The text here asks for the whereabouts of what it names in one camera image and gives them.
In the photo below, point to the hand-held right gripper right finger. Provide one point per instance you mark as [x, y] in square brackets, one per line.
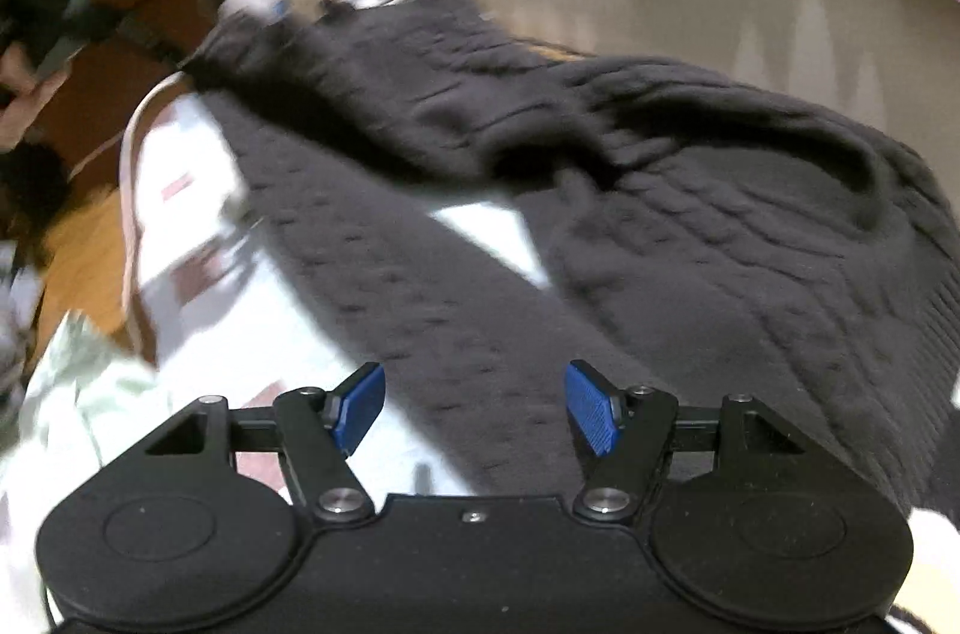
[592, 410]

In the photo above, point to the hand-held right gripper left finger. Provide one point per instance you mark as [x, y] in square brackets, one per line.
[361, 405]

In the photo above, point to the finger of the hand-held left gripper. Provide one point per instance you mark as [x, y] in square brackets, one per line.
[150, 41]

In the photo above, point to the person's left hand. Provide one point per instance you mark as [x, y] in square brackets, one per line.
[30, 97]

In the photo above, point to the light green cloth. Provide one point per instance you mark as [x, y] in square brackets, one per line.
[82, 394]

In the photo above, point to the beige bed frame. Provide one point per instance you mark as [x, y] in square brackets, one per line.
[675, 3]

